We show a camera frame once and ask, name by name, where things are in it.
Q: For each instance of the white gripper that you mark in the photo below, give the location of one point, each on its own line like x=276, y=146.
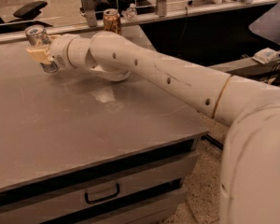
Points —
x=59, y=51

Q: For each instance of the silver blue redbull can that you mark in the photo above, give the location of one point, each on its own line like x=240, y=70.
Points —
x=37, y=36

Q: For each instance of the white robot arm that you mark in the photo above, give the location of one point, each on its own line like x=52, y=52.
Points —
x=250, y=172

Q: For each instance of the brown patterned tea can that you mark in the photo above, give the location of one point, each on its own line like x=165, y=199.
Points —
x=111, y=19

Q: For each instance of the black office chair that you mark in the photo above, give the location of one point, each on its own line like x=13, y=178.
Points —
x=23, y=17

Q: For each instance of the small clear bottle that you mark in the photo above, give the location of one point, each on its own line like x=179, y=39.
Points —
x=130, y=13

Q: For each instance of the grey drawer cabinet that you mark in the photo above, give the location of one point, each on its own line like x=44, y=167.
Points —
x=151, y=188

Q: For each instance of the white wipes packet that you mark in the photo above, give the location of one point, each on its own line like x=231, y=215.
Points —
x=266, y=55

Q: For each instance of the black drawer handle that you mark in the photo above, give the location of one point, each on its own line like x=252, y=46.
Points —
x=101, y=193

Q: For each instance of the black metal floor frame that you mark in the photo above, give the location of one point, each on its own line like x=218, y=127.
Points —
x=212, y=141

